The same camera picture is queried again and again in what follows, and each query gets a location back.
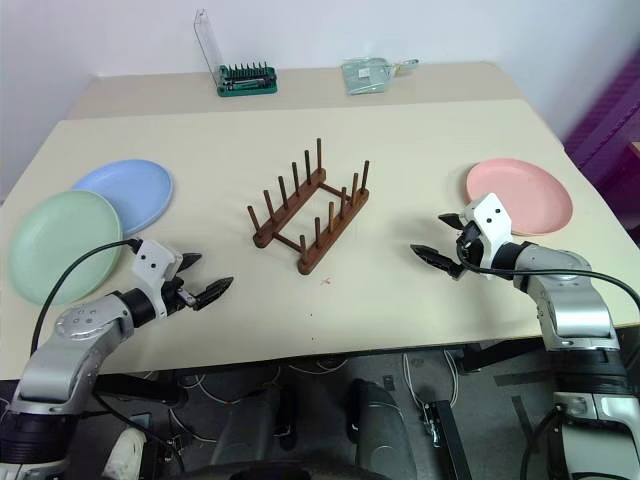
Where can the black metal bar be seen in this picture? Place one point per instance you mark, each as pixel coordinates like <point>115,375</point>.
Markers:
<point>447,440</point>

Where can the green screwdriver bit set case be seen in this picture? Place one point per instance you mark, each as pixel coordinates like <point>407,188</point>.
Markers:
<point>247,82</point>

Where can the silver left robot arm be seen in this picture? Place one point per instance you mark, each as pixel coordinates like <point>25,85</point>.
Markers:
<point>75,325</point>

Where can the dark grey rounded shape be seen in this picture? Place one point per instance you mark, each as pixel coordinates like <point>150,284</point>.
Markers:
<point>382,430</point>

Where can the black table frame foot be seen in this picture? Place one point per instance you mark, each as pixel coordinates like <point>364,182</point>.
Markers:
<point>500,355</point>
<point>140,390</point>

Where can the purple furniture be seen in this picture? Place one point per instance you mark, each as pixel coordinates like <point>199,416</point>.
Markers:
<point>610,125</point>

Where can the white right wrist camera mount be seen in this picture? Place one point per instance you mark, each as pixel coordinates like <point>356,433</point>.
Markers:
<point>492,215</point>

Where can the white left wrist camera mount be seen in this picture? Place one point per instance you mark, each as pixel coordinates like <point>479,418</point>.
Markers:
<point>152,257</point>

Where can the green plate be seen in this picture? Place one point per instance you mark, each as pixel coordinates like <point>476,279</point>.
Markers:
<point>60,240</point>

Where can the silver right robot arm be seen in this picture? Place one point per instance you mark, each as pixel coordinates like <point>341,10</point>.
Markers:
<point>575,310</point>

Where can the red plate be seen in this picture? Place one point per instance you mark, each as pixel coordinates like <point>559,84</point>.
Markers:
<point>525,190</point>

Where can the wooden dish rack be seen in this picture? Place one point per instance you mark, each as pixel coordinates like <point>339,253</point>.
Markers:
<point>312,257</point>

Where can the light green plastic packet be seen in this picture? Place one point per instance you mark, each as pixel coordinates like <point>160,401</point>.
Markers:
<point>367,76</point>

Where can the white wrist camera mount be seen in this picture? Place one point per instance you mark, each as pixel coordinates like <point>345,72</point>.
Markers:
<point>492,215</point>
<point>152,257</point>

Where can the blue plate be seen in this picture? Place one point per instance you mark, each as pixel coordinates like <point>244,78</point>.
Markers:
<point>132,187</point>

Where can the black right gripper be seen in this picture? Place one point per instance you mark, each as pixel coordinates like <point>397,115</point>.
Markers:
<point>470,242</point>

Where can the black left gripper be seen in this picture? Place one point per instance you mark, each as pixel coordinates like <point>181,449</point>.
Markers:
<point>177,295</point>

